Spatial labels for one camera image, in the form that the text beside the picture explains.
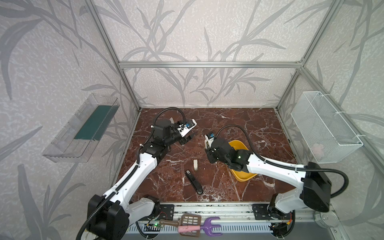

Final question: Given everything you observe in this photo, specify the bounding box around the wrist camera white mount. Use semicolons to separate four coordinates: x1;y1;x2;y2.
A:
176;119;197;137
204;132;215;150

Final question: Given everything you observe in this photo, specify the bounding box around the brown toy spatula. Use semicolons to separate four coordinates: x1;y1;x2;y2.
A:
159;214;202;238

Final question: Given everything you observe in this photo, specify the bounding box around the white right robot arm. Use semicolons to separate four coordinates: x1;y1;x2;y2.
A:
205;137;332;214

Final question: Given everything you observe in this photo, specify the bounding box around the purple toy fork pink handle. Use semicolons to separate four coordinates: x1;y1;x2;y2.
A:
181;217;223;237

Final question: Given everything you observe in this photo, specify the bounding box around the clear plastic wall bin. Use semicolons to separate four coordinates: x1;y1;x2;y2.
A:
42;94;120;163

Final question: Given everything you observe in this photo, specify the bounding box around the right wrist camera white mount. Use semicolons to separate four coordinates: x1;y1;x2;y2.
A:
204;132;215;150

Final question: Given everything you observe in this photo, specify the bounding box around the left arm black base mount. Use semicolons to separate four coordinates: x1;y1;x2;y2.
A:
143;196;175;221

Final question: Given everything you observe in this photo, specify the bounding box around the yellow plastic tray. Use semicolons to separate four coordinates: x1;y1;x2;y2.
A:
227;139;259;183

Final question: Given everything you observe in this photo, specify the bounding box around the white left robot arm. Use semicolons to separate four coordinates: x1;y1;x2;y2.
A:
76;119;197;240

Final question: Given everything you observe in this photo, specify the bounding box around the white wire mesh basket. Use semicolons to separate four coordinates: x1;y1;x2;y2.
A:
291;91;364;164

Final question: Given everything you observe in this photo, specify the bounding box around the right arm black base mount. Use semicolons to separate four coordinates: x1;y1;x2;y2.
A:
252;194;287;221

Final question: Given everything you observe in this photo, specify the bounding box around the beige stapler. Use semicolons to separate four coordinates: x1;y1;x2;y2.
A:
193;159;198;171

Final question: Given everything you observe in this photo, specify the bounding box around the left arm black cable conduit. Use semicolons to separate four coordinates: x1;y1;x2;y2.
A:
74;107;187;240

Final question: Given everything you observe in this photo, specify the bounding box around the white slotted cable duct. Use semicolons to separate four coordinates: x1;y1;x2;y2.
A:
125;223;274;234

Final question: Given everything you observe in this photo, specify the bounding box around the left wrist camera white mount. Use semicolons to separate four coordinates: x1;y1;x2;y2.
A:
176;119;197;137

